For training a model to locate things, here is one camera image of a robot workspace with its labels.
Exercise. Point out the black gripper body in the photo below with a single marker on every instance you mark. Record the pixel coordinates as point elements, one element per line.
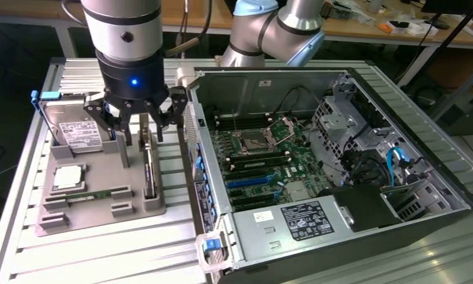
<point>133,80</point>

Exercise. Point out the silver hard disk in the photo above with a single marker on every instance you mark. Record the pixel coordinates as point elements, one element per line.
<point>79,130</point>

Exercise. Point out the small orange block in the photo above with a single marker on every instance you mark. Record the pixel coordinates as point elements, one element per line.
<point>383,27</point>

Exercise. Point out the perforated metal disk bay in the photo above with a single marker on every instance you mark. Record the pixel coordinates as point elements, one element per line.
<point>330,142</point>

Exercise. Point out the black plastic air shroud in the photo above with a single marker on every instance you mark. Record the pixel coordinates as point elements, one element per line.
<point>363,207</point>

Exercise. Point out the black floor box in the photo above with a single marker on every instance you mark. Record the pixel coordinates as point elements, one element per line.
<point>470,118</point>

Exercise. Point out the grey parts rack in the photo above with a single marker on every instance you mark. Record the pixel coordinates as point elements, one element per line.
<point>103,177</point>

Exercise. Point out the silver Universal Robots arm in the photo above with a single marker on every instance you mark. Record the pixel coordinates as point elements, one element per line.
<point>122,29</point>

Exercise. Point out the silver CPU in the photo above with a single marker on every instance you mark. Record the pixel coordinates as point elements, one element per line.
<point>69,177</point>

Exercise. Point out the thin metal locking lever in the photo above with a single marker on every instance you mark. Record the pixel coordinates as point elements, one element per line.
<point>235,120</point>

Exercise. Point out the blue slot retention clip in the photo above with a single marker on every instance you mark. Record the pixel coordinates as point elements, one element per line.
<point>205,178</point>
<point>213,214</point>
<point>207,190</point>
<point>210,202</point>
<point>199,162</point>

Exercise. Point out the open black PC case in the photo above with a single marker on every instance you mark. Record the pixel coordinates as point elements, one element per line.
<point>229,88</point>

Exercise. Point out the graphics card with metal bracket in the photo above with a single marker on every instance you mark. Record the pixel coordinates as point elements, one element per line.
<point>150,171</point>

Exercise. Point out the green motherboard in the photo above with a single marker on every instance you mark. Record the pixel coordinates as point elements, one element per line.
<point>301,154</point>

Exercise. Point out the grey power supply unit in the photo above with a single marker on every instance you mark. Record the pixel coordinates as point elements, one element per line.
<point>261,236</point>

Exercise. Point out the black monitor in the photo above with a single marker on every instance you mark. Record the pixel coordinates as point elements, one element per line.
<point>450,6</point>

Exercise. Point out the CPU socket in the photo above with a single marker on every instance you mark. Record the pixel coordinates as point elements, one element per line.
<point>254,143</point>

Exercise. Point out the blue disk carrier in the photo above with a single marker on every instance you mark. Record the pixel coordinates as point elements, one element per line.
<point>50,96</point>

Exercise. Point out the green RAM stick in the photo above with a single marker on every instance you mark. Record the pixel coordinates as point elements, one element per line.
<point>91,196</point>

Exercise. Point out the long black expansion slot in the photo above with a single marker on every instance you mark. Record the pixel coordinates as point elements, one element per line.
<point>254,200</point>
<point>247,174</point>

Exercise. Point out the blue case release latch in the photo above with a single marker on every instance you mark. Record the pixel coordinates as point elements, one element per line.
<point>211,245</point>

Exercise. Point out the metal socket cover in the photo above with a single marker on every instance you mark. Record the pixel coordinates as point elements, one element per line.
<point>285,130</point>

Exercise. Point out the wooden desk with white legs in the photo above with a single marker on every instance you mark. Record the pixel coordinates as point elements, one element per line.
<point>23,9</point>
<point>363,29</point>

